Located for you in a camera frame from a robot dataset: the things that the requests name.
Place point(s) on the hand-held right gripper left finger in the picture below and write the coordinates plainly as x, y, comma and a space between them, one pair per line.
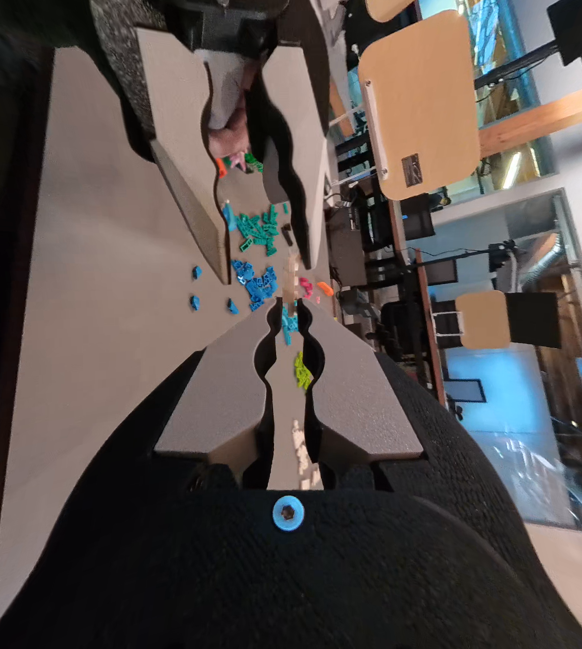
214, 400

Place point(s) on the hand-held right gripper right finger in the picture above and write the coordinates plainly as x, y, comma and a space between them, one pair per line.
364, 405

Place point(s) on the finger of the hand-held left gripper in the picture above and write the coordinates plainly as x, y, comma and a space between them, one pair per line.
301, 111
179, 126

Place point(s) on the orange lego piece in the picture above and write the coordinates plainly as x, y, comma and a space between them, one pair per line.
220, 168
324, 288

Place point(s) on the pile of green lego pieces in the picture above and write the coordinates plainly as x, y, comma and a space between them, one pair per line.
253, 162

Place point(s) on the pile of lime lego pieces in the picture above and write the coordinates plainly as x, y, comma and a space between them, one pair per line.
301, 372

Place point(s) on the pile of white lego pieces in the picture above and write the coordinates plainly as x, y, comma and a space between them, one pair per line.
301, 451

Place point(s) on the light blue lego piece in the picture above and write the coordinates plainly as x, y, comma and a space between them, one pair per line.
228, 217

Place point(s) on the pile of cyan lego pieces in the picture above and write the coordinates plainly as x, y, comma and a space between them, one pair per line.
289, 324

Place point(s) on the pile of blue lego pieces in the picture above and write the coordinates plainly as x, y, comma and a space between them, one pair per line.
255, 284

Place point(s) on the dark brown lego piece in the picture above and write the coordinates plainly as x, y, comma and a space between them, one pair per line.
287, 234

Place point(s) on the pile of teal lego pieces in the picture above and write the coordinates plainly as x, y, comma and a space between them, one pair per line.
258, 230

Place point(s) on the pile of pink lego pieces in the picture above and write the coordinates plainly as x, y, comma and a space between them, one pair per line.
305, 288

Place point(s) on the person's left hand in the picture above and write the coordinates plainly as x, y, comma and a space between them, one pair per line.
230, 139

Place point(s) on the wooden chair back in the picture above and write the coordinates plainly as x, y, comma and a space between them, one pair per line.
422, 101

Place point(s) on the wooden chair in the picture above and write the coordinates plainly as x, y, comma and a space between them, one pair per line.
422, 101
483, 319

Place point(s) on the black box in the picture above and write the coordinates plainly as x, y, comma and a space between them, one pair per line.
346, 243

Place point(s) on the wooden ceiling beam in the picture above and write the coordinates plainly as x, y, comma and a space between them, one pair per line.
544, 116

